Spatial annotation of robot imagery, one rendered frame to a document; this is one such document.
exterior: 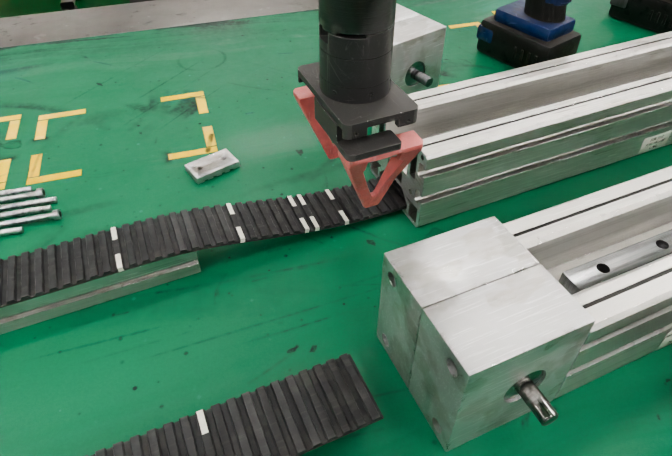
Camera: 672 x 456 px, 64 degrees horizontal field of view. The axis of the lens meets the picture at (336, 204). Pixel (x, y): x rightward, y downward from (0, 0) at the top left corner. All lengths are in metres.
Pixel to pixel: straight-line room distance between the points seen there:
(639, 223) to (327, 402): 0.28
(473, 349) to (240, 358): 0.19
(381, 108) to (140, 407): 0.28
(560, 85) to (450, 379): 0.39
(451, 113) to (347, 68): 0.18
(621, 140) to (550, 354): 0.34
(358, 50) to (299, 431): 0.26
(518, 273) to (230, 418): 0.20
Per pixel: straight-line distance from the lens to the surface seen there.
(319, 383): 0.37
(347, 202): 0.52
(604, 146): 0.62
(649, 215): 0.49
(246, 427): 0.36
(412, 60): 0.65
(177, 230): 0.48
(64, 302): 0.49
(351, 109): 0.42
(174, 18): 2.47
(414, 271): 0.35
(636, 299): 0.40
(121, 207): 0.57
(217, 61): 0.81
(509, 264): 0.37
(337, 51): 0.41
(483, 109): 0.58
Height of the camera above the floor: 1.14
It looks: 42 degrees down
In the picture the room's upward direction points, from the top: straight up
